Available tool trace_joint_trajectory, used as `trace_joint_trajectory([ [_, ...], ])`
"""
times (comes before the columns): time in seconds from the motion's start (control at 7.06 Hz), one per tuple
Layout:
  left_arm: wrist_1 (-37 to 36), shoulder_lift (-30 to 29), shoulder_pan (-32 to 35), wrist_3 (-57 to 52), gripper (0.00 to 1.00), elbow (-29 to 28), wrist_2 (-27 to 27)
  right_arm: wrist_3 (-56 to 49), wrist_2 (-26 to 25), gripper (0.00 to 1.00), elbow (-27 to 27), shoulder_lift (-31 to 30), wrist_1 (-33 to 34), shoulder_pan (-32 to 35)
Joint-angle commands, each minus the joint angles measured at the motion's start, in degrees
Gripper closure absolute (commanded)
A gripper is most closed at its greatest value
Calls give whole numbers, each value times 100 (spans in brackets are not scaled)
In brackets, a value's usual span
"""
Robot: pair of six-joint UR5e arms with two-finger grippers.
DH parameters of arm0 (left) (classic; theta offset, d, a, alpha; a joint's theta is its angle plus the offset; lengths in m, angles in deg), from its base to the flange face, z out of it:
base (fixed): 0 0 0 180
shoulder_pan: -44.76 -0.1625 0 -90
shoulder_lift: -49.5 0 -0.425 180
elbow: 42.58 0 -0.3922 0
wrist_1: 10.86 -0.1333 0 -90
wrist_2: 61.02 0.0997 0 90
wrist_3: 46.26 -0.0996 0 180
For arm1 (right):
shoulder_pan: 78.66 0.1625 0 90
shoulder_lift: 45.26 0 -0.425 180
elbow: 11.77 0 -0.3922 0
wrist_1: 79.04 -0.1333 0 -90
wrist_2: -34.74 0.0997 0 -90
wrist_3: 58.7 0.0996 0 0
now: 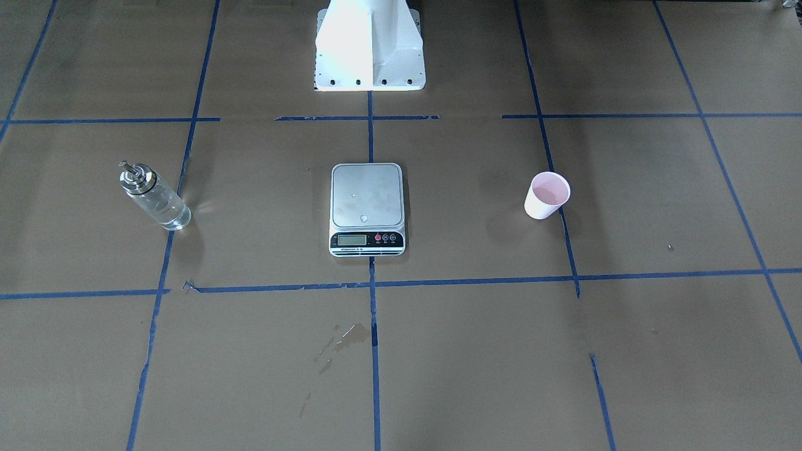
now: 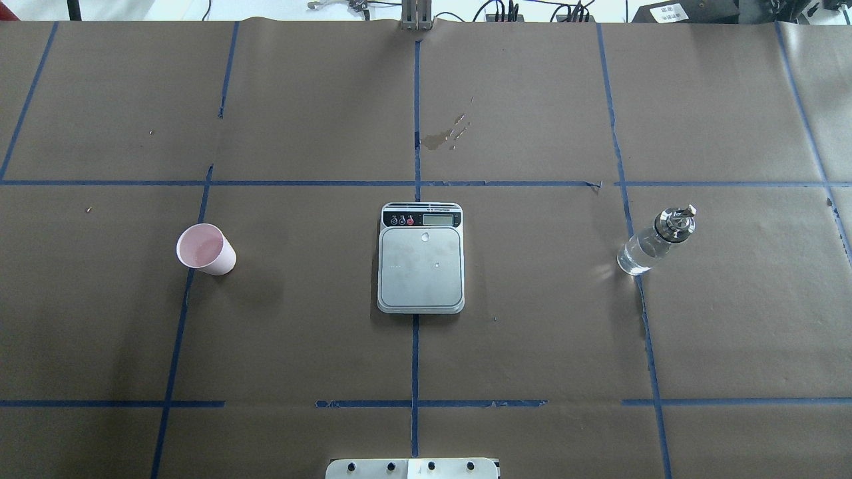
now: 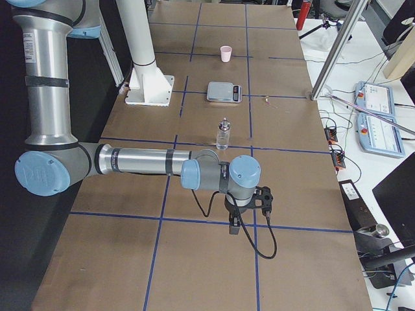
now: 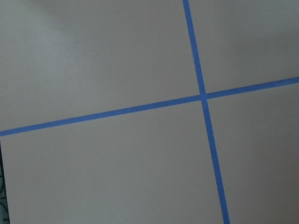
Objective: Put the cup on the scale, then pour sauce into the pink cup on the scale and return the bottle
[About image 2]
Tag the clear glass sauce bottle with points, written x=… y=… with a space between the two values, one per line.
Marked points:
x=646 y=248

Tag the pink plastic cup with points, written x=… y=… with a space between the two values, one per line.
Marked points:
x=203 y=247

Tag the silver digital kitchen scale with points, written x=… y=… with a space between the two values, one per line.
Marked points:
x=421 y=258

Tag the black box white label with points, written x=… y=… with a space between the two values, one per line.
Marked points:
x=697 y=12

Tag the aluminium frame post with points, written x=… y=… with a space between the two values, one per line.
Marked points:
x=416 y=15

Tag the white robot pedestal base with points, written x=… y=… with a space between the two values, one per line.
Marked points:
x=465 y=467

